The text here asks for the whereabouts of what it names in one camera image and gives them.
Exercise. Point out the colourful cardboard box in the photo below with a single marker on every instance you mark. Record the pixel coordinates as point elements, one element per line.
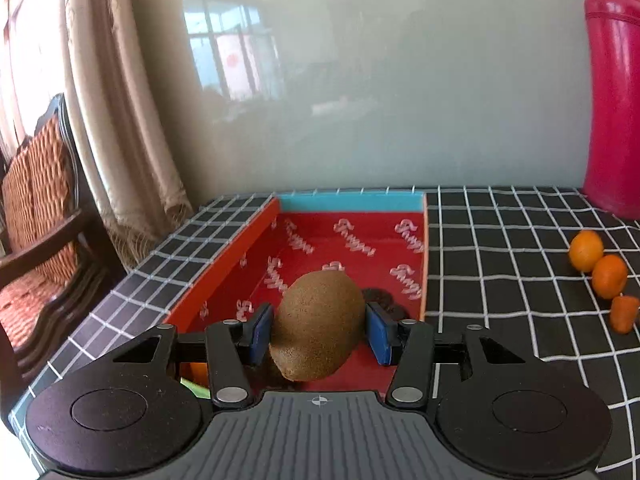
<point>350,240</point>

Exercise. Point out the beige lace curtain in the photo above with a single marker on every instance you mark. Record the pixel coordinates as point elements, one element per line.
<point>125,110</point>

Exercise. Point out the black white checked tablecloth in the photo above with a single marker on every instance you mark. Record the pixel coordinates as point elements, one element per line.
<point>500,310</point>

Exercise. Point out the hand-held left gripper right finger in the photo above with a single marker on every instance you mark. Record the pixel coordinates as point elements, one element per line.
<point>379,336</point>

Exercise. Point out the dark brown round fruit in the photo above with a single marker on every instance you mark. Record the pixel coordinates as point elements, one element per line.
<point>382,299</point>

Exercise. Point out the small orange kumquat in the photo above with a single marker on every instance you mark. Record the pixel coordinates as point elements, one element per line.
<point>624,312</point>

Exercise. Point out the orange mandarin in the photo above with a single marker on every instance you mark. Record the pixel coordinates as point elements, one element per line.
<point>610,276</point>
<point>197,372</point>
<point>584,250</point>

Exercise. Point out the pink thermos jug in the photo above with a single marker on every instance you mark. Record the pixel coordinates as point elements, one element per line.
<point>612,110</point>

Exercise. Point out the wooden chair with patterned cushion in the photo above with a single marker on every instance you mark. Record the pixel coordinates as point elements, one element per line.
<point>45,220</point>

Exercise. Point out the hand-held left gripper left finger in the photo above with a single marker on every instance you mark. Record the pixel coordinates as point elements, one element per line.
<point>260,336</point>

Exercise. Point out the large brown kiwi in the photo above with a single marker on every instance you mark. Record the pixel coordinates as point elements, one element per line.
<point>317,325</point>

